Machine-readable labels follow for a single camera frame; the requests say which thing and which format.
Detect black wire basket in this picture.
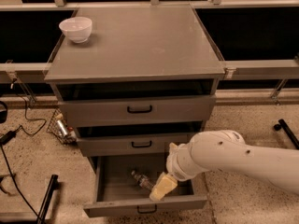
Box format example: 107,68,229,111
47,109,77,145

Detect white bowl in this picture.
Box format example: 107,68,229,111
59,17,93,43

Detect grey bottom drawer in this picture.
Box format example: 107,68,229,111
84,153,207,217

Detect black power cable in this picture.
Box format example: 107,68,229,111
0,77,48,217

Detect grey drawer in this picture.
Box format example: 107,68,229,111
78,133,194,157
59,95,216,127
84,153,207,217

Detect black stand leg left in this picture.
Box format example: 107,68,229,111
36,175,58,224

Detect black power adapter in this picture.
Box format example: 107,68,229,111
0,131,16,145

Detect black stand leg right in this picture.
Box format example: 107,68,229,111
273,119,299,149

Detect grey drawer cabinet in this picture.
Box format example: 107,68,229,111
43,3,226,175

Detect grey metal rail frame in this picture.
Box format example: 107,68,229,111
1,0,298,100

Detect grey top drawer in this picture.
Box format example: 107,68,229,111
59,95,216,127

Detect black stand leg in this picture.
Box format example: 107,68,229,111
273,119,299,149
36,175,58,224

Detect silver can in basket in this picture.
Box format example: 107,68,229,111
55,114,69,137

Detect clear plastic water bottle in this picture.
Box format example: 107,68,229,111
131,170,154,190

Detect grey middle drawer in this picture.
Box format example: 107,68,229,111
78,133,194,157

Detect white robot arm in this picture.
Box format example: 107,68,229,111
149,130,299,202

